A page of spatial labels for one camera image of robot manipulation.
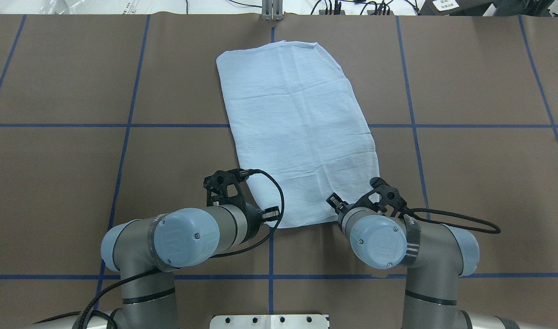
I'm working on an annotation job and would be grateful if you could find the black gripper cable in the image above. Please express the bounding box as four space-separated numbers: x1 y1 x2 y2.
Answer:
402 207 501 235
75 169 285 329

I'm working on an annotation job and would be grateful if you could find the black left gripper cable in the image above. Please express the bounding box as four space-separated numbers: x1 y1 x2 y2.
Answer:
75 169 285 329

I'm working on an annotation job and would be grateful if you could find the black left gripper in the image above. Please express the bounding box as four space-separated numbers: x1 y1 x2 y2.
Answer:
203 169 280 224

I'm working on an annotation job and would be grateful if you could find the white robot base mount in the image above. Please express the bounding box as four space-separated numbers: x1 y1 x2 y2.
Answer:
209 314 330 329

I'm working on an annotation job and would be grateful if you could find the aluminium frame post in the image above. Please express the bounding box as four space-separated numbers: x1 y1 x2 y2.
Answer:
261 0 284 21

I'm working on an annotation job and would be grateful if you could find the light blue button-up shirt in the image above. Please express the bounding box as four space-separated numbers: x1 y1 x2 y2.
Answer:
216 40 380 228

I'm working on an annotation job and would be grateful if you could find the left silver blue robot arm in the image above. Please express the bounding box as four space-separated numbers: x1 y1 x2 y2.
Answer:
31 169 285 329

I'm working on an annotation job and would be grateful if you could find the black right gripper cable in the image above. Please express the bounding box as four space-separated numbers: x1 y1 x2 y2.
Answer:
402 207 501 235

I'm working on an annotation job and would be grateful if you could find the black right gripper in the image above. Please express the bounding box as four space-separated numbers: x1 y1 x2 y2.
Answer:
326 177 408 218

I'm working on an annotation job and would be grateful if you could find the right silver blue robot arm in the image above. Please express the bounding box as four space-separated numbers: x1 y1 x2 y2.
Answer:
327 177 525 329

